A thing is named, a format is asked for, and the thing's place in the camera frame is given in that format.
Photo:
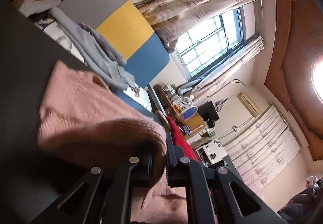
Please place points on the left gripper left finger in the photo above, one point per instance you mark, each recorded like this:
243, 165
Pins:
102, 196

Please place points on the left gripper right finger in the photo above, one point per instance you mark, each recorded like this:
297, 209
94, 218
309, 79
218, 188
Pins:
214, 195

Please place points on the pink knitted sweater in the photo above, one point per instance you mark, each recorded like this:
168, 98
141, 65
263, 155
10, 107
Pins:
83, 122

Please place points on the red cloth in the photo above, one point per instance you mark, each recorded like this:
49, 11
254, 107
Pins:
178, 140

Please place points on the black monitor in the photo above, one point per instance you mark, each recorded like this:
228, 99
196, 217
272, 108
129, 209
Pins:
207, 111

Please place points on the cluttered wooden side table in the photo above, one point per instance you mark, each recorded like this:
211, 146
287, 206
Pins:
178, 108

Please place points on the white happiness ticket pillow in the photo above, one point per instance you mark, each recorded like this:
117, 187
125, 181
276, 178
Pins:
139, 95

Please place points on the grey garment on sofa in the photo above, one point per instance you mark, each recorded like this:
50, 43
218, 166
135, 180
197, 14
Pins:
97, 52

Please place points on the window with grille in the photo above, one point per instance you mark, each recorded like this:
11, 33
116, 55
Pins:
209, 44

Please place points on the round ceiling lamp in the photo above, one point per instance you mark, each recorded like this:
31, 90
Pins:
317, 76

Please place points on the patterned white blue cushion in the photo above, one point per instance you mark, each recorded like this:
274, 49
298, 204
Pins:
53, 30

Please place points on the beige patterned curtain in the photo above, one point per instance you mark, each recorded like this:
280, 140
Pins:
172, 18

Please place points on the grey yellow blue sofa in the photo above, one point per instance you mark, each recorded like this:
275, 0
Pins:
122, 25

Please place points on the wall air conditioner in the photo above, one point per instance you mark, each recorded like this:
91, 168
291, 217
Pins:
249, 104

